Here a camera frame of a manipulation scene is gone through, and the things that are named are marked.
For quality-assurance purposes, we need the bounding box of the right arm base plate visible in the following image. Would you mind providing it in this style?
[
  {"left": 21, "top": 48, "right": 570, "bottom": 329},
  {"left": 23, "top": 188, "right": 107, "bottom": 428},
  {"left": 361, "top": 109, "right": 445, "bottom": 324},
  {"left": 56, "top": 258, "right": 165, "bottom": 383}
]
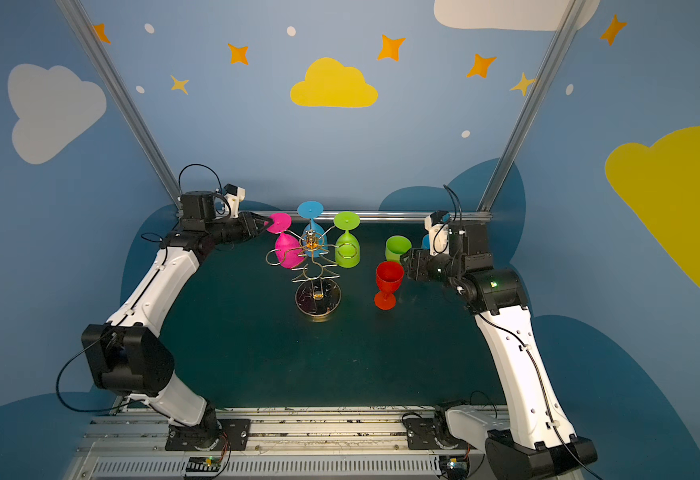
[{"left": 401, "top": 416, "right": 474, "bottom": 451}]

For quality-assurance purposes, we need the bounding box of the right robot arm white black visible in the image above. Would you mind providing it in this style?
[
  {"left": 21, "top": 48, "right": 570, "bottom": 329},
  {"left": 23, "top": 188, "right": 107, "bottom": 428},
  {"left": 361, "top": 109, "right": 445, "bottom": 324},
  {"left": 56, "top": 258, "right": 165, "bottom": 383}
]
[{"left": 401, "top": 211, "right": 598, "bottom": 479}]

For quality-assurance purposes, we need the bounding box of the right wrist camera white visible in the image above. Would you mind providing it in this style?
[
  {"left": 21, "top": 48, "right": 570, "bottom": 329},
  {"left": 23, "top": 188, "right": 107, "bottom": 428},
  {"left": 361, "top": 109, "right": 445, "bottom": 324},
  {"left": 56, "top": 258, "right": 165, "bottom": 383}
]
[{"left": 424, "top": 210, "right": 451, "bottom": 256}]

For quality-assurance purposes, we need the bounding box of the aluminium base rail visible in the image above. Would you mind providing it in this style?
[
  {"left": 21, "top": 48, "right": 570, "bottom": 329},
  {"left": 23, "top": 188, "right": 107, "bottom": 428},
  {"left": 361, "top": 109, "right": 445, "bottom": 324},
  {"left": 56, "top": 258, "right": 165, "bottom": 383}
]
[{"left": 66, "top": 405, "right": 508, "bottom": 479}]

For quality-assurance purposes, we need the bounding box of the left circuit board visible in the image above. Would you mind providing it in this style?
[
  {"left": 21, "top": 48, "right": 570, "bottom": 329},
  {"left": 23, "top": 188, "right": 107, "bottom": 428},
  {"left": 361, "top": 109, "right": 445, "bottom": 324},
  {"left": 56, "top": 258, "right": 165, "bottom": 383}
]
[{"left": 183, "top": 456, "right": 222, "bottom": 478}]

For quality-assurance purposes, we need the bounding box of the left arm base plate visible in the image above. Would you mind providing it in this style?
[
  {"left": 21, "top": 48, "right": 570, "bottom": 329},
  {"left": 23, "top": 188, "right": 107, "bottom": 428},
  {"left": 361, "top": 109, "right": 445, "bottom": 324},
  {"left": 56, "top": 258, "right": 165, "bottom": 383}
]
[{"left": 165, "top": 419, "right": 251, "bottom": 452}]

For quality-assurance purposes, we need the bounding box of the aluminium frame right post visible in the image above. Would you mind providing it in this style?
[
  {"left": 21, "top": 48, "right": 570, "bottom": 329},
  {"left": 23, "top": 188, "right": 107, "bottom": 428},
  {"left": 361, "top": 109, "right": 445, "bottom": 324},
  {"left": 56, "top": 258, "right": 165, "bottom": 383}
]
[{"left": 477, "top": 0, "right": 587, "bottom": 216}]

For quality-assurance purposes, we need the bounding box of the pink wine glass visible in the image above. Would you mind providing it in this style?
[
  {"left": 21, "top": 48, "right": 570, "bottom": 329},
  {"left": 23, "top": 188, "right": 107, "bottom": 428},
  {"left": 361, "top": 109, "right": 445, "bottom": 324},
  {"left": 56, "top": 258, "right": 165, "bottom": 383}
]
[{"left": 266, "top": 212, "right": 305, "bottom": 269}]

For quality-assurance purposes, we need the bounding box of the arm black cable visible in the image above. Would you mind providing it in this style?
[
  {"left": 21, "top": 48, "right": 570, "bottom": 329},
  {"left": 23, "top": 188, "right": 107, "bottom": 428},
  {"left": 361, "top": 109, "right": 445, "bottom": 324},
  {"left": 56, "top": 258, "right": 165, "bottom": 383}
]
[
  {"left": 54, "top": 335, "right": 129, "bottom": 415},
  {"left": 475, "top": 311, "right": 603, "bottom": 480}
]

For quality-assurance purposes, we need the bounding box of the gold wire wine glass rack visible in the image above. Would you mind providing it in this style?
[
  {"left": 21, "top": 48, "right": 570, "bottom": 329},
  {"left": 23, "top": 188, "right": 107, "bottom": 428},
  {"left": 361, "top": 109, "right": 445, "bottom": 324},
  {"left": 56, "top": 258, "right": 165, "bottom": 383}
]
[{"left": 287, "top": 225, "right": 343, "bottom": 322}]

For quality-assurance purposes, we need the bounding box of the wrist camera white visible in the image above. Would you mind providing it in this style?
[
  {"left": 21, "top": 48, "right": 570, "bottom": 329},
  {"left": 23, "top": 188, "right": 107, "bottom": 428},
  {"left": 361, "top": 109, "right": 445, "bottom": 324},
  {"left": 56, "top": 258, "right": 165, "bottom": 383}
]
[
  {"left": 424, "top": 210, "right": 451, "bottom": 256},
  {"left": 223, "top": 184, "right": 246, "bottom": 219}
]

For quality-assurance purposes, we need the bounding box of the red wine glass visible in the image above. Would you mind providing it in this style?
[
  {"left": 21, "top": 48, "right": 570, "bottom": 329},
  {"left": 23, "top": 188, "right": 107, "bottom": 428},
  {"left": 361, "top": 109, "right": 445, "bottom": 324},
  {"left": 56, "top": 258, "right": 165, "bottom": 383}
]
[{"left": 374, "top": 261, "right": 405, "bottom": 311}]

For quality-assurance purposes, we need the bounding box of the circuit board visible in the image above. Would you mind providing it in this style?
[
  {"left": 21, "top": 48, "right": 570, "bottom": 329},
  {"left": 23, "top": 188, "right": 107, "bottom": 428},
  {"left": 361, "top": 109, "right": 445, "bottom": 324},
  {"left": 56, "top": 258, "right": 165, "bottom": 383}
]
[
  {"left": 439, "top": 456, "right": 470, "bottom": 480},
  {"left": 183, "top": 456, "right": 222, "bottom": 478}
]

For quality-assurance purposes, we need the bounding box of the right circuit board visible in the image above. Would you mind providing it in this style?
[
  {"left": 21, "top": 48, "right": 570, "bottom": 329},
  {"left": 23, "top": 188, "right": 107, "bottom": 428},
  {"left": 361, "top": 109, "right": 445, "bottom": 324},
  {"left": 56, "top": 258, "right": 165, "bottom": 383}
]
[{"left": 439, "top": 456, "right": 470, "bottom": 480}]

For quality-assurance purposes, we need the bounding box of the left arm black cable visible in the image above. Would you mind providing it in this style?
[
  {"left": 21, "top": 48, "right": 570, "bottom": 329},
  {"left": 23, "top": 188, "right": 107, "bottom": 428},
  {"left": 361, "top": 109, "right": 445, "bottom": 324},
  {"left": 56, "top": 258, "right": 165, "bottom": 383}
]
[{"left": 54, "top": 335, "right": 129, "bottom": 415}]

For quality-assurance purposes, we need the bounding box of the green wine glass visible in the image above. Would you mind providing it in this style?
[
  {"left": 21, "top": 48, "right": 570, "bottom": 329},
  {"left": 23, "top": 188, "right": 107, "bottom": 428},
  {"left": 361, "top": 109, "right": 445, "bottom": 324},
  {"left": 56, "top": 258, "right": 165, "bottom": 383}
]
[
  {"left": 334, "top": 211, "right": 361, "bottom": 269},
  {"left": 385, "top": 235, "right": 412, "bottom": 263}
]

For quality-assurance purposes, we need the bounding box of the aluminium frame left post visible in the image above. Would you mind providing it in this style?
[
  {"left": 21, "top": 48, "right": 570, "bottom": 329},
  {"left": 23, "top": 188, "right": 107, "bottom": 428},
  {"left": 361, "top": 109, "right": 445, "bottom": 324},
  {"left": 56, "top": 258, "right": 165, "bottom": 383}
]
[{"left": 55, "top": 0, "right": 181, "bottom": 208}]

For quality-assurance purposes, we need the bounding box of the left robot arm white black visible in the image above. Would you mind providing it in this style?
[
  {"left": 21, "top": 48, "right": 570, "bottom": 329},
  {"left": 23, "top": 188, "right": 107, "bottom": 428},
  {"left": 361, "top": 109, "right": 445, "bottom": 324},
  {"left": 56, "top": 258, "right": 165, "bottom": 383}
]
[{"left": 81, "top": 184, "right": 272, "bottom": 451}]

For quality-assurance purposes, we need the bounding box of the blue wine glass back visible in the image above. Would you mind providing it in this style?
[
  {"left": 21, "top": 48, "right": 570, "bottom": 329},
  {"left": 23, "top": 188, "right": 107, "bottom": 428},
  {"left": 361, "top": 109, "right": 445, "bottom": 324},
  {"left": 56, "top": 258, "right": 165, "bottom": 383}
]
[{"left": 297, "top": 201, "right": 326, "bottom": 244}]

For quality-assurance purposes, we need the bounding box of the aluminium frame back bar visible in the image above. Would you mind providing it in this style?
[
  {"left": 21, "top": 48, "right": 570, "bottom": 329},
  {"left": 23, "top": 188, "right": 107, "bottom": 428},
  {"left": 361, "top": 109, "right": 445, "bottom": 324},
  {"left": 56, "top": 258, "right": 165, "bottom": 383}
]
[{"left": 177, "top": 208, "right": 493, "bottom": 226}]

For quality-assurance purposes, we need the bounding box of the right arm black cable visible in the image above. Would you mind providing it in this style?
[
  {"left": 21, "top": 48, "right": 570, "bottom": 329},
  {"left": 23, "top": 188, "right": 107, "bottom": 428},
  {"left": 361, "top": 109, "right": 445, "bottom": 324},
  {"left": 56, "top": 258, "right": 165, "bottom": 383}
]
[{"left": 475, "top": 311, "right": 603, "bottom": 480}]

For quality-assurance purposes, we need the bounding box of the green wine glass back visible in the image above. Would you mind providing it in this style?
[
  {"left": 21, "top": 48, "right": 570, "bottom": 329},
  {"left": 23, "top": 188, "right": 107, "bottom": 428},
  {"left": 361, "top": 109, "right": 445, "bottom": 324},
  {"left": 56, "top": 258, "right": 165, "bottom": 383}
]
[{"left": 334, "top": 211, "right": 361, "bottom": 269}]

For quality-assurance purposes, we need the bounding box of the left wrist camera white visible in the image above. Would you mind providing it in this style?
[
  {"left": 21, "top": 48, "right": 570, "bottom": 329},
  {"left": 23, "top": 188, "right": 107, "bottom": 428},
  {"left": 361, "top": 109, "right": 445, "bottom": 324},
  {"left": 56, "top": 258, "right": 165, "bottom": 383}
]
[{"left": 223, "top": 184, "right": 246, "bottom": 219}]

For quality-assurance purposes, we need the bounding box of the aluminium frame post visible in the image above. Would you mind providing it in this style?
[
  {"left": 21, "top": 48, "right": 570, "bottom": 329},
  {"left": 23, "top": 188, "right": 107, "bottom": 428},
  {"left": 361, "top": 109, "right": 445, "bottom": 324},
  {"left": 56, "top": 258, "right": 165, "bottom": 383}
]
[
  {"left": 55, "top": 0, "right": 181, "bottom": 208},
  {"left": 477, "top": 0, "right": 587, "bottom": 216}
]

